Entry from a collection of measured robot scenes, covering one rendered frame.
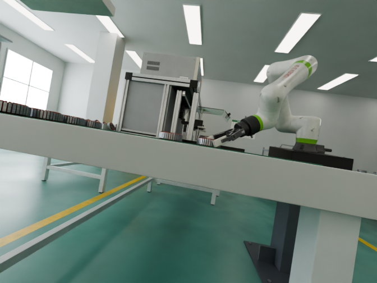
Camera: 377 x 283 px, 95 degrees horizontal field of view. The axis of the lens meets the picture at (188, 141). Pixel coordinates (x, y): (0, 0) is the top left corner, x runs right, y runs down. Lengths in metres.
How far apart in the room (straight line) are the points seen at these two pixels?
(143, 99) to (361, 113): 7.95
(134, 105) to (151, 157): 0.89
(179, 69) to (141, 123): 0.44
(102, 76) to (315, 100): 6.90
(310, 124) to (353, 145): 6.81
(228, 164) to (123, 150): 0.14
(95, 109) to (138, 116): 4.12
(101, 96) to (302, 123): 4.61
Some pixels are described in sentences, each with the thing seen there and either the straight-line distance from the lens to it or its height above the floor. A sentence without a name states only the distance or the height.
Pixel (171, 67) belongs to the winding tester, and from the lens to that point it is 1.26.
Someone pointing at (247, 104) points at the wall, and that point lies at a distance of 6.86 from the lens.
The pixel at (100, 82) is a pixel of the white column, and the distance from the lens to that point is 5.27.
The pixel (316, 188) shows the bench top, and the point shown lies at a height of 0.72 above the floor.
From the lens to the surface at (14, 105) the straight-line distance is 0.74.
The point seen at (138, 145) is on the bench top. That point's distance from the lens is 0.23.
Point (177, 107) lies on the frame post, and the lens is 1.03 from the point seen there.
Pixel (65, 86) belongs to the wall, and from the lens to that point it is 9.14.
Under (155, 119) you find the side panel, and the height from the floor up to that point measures 0.86.
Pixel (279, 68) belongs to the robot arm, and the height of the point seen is 1.30.
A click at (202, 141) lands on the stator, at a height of 0.77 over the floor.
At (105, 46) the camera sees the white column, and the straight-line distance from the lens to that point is 5.58.
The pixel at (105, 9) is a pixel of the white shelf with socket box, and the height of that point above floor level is 1.17.
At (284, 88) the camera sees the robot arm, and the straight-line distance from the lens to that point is 0.92.
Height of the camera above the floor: 0.75
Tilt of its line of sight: 1 degrees up
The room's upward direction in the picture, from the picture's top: 9 degrees clockwise
